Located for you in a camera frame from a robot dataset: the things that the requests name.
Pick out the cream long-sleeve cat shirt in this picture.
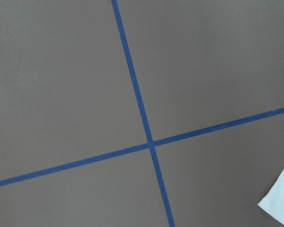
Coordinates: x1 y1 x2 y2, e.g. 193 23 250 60
258 169 284 225

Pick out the blue tape line lengthwise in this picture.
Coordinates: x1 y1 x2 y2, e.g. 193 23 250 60
111 0 176 227

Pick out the blue tape line crosswise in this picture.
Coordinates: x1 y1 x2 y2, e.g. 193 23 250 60
0 107 284 187

